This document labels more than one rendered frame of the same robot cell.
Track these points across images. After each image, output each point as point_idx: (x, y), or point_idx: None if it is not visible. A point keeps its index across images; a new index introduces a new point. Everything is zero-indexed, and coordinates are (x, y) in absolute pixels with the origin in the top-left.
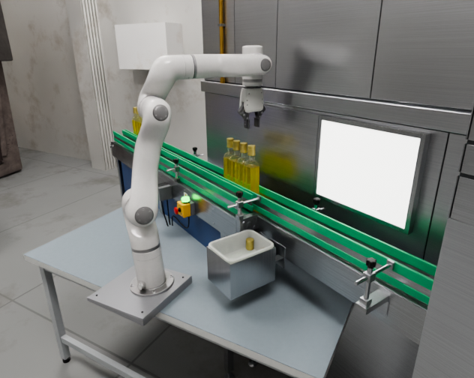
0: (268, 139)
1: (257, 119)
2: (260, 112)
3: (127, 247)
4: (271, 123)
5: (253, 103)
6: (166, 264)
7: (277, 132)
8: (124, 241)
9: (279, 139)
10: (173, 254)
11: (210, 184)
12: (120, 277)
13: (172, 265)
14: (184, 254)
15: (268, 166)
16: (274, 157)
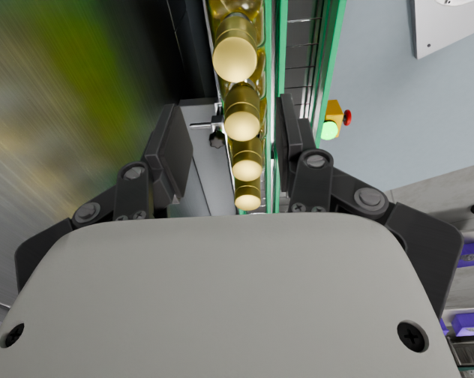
0: (99, 115)
1: (169, 154)
2: (104, 221)
3: (389, 115)
4: (28, 153)
5: (262, 367)
6: (385, 31)
7: (15, 61)
8: (379, 134)
9: (22, 12)
10: (353, 57)
11: (328, 94)
12: None
13: (379, 21)
14: (339, 46)
15: (139, 49)
16: (106, 22)
